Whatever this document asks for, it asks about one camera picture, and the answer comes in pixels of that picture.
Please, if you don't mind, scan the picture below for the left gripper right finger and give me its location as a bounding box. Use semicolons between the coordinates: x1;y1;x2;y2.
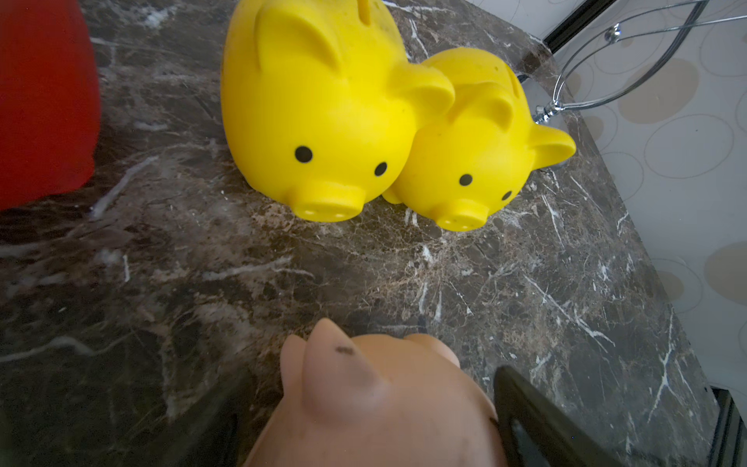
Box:
493;366;621;466

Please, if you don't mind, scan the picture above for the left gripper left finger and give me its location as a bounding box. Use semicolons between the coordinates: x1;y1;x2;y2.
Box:
168;374;256;466

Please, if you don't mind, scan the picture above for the pink piggy bank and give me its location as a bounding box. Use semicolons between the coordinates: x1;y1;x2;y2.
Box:
245;318;508;466

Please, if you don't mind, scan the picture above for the yellow piggy bank front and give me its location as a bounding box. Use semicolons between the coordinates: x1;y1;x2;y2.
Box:
383;48;577;232

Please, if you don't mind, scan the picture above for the yellow piggy bank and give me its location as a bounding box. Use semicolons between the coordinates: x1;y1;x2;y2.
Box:
383;48;577;232
221;1;455;223

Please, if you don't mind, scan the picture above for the yellow piggy bank back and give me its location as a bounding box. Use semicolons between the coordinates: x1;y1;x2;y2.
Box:
221;1;455;223

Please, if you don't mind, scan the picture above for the red piggy bank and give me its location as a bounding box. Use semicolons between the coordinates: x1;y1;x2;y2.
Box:
1;1;101;209

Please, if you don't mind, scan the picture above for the chrome wire hook stand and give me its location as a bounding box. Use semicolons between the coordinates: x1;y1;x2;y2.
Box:
521;1;746;126

